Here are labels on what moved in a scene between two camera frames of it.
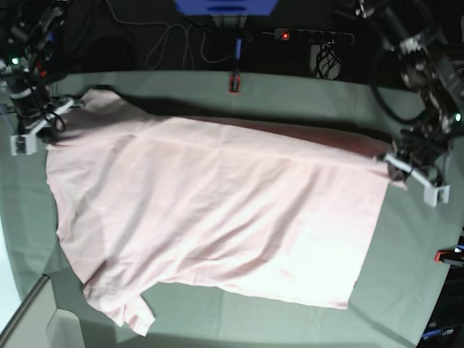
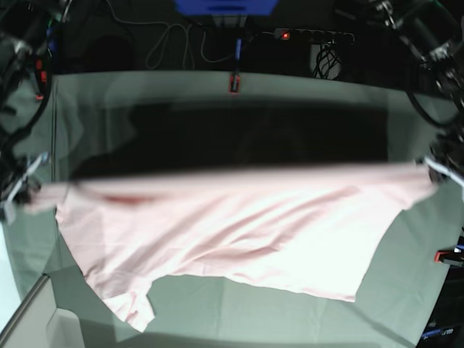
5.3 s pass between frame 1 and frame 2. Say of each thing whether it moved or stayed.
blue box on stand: stayed
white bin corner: stayed
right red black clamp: stayed
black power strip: stayed
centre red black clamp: stayed
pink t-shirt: moved
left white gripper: moved
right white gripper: moved
